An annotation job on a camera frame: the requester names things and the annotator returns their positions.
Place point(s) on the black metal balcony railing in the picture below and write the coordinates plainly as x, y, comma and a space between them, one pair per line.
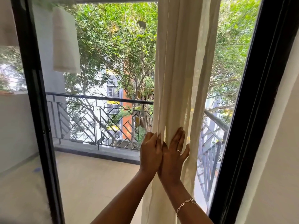
105, 118

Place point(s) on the person's left forearm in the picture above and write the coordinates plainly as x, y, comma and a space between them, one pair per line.
121, 200

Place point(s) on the person's right middle finger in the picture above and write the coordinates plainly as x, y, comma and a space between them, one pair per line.
176, 138

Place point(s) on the cream sheer curtain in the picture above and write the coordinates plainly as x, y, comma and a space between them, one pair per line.
179, 67

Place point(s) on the person's right little finger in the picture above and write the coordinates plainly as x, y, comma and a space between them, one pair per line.
186, 153

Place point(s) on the black sliding door post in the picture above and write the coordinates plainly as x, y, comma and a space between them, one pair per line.
38, 102

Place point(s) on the person's left hand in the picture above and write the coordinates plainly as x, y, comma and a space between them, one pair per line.
150, 153

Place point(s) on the colourful apartment building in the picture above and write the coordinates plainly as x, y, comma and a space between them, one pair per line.
114, 90

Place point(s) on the person's left fingers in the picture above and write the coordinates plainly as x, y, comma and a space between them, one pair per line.
154, 138

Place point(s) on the person's right hand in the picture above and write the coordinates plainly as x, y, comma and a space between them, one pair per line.
172, 160

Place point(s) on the black window frame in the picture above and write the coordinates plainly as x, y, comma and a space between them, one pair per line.
252, 102

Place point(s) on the person's right forearm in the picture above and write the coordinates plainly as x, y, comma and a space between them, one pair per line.
186, 202

